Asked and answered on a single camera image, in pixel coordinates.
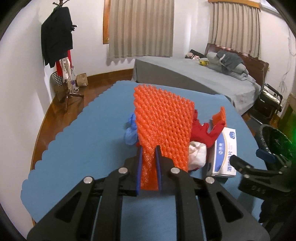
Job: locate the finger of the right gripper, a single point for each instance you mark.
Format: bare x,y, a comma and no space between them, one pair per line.
240,165
265,156

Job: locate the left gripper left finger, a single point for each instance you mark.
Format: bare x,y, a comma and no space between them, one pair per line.
138,169

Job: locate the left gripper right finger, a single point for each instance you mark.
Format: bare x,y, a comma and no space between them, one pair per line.
158,167

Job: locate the white cloth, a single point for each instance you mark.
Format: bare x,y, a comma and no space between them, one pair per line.
197,155

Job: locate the red cloth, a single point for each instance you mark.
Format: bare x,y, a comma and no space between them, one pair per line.
200,133

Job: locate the black trash bin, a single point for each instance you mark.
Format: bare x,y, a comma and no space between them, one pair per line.
275,142

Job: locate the tissue box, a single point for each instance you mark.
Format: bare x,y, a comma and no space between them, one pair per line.
219,154

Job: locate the blue plastic bag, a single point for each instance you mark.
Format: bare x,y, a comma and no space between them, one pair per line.
131,136

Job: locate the black metal chair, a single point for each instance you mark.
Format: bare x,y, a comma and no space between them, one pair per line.
267,105

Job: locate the grey bed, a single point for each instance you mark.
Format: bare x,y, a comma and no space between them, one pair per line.
189,74

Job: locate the wooden headboard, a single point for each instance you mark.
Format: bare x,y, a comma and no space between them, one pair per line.
257,68

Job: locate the yellow plush toy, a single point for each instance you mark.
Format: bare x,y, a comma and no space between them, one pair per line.
203,61

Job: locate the brown paper bag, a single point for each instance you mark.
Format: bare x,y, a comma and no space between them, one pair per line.
81,80

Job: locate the pile of grey bedding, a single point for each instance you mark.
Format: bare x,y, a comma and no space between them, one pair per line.
229,64

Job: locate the wooden coat rack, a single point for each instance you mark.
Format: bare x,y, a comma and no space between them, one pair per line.
67,94

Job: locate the checkered basket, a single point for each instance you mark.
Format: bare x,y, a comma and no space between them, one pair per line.
58,79

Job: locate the left beige curtain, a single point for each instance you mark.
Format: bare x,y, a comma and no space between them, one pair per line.
141,28

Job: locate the beige curtain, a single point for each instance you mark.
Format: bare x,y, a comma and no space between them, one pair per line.
235,26
141,28

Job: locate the right beige curtain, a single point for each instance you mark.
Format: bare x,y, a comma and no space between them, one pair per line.
235,26

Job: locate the black jacket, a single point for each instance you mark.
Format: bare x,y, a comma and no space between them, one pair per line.
56,35

